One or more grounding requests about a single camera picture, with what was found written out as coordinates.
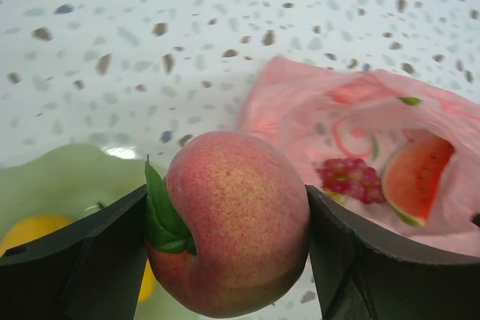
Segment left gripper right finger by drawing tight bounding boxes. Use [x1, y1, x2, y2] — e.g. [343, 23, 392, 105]
[306, 185, 479, 319]

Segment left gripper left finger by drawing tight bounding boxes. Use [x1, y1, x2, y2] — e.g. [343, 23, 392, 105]
[1, 186, 146, 320]

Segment yellow bell pepper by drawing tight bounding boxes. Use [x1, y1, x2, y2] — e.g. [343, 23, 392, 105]
[1, 214, 155, 302]

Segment watermelon slice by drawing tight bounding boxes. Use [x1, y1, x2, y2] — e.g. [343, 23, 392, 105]
[381, 134, 455, 226]

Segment red fruit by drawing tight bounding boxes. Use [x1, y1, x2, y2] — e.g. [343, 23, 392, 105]
[144, 131, 310, 319]

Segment pink plastic bag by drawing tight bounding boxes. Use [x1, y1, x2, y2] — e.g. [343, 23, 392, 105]
[237, 57, 479, 256]

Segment green plastic plate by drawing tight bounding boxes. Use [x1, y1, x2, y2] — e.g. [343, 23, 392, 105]
[0, 142, 200, 320]

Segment red grape bunch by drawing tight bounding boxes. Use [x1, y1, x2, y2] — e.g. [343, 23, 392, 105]
[316, 158, 386, 205]

